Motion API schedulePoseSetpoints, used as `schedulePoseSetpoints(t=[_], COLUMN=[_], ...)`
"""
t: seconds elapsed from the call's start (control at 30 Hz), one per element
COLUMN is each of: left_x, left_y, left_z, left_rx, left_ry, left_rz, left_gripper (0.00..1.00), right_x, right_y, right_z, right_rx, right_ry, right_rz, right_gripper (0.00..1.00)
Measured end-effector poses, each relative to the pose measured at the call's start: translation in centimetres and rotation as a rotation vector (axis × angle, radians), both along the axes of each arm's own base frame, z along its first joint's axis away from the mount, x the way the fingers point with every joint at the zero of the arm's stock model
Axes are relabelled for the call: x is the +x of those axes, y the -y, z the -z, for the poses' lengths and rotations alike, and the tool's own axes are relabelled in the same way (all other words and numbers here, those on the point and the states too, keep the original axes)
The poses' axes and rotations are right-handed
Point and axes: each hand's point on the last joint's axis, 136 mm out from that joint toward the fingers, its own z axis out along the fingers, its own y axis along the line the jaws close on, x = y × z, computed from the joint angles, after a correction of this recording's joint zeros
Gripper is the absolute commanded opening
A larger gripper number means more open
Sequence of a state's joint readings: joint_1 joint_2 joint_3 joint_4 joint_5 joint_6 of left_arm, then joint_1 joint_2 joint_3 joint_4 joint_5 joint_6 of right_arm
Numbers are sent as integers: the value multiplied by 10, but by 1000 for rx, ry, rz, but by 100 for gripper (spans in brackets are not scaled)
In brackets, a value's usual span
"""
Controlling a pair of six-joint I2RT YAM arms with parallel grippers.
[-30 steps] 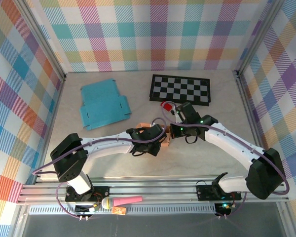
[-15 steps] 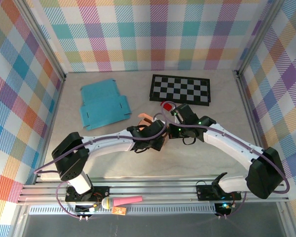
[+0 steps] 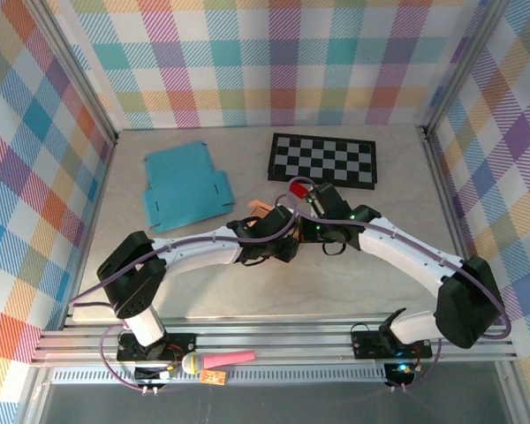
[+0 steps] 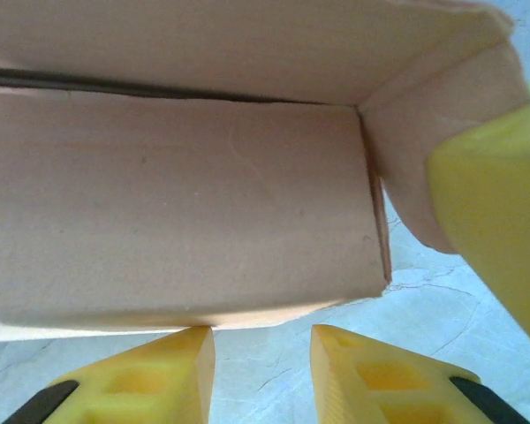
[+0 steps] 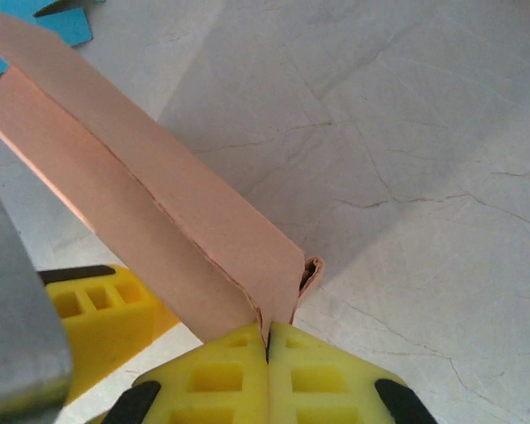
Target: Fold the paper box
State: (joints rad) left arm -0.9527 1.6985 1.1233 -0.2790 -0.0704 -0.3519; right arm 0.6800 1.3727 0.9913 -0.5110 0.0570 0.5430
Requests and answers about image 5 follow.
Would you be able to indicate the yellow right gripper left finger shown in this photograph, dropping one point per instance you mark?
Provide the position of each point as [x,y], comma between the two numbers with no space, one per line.
[212,384]

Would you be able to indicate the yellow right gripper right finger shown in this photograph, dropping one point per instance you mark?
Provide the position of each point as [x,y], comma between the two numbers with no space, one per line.
[322,384]

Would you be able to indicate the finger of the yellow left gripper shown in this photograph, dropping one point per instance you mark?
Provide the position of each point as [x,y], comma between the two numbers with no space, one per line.
[17,331]
[110,327]

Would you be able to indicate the blue paper box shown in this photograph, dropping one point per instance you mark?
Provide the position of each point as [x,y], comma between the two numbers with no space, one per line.
[68,28]

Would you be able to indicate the pink paper box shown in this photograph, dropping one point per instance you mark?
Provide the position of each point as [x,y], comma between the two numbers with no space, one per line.
[137,185]

